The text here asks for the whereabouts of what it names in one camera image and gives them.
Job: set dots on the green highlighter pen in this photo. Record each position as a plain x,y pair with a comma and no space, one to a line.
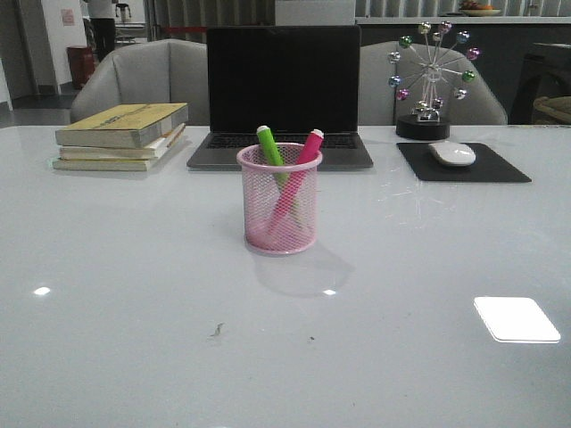
274,158

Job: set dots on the pink highlighter pen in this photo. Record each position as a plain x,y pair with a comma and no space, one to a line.
285,203

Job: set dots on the pink mesh pen holder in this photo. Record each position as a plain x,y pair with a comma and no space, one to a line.
261,195

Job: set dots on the grey open laptop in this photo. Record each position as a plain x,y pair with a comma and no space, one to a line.
292,79

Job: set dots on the middle white book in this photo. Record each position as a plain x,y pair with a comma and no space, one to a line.
154,150

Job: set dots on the grey right armchair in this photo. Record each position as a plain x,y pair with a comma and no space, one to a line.
390,87

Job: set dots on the grey armchair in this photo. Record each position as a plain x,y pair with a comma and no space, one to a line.
164,71
390,87

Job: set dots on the yellow top book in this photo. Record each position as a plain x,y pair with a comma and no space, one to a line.
124,126

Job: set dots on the yellow book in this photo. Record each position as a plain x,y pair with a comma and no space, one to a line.
104,165
124,126

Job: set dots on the white computer mouse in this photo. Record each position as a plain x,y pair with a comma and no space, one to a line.
452,154

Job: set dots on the grey left armchair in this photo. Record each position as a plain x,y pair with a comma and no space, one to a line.
164,71

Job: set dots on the ferris wheel desk toy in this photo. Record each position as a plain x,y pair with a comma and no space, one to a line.
425,120

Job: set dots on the black mouse pad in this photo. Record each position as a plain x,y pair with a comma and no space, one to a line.
489,166

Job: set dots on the bottom yellow book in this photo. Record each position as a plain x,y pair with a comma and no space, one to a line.
104,165

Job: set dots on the red trash bin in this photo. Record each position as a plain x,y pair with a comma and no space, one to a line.
81,63

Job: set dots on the person in background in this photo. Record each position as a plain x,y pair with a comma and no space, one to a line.
102,17

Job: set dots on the fruit bowl on counter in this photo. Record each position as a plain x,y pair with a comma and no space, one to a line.
476,9

